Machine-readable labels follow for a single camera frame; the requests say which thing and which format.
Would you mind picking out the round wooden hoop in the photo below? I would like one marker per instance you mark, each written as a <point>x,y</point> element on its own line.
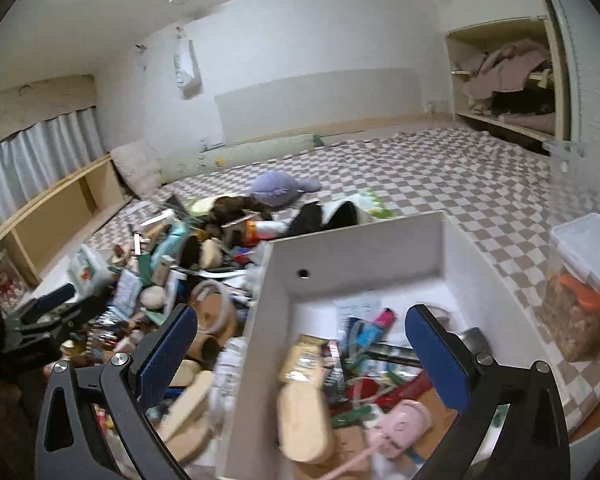
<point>213,305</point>

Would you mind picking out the purple plush toy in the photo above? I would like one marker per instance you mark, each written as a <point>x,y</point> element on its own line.
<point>276,189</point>

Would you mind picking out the grey metal bowl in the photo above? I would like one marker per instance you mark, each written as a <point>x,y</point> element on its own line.
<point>475,341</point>

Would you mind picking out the yellow snack packet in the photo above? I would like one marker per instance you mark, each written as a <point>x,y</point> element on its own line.
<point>304,361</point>

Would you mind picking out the grey curtain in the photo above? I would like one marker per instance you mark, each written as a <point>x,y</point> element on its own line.
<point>33,160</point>

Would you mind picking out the wall air conditioner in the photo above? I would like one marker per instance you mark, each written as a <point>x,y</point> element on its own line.
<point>188,77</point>

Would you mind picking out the black white plush toy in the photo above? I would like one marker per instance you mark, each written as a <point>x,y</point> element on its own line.
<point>314,218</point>

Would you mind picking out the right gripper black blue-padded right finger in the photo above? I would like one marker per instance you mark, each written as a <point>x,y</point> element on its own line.
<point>533,442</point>

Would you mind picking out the oval wooden board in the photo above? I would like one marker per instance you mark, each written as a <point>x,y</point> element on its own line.
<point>303,424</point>

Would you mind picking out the beige pillow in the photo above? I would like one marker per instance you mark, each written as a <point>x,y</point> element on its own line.
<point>139,166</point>

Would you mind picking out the clear plastic snack container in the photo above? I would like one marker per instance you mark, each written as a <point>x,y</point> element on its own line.
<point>570,309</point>

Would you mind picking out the white storage box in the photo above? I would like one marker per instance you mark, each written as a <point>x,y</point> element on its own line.
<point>420,259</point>

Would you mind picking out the wooden low shelf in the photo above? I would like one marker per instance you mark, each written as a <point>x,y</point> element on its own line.
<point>58,220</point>

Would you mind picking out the closet shelf with clothes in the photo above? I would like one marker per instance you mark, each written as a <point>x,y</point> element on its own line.
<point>510,76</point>

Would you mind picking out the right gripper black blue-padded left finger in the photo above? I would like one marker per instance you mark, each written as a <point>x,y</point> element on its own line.
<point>70,444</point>

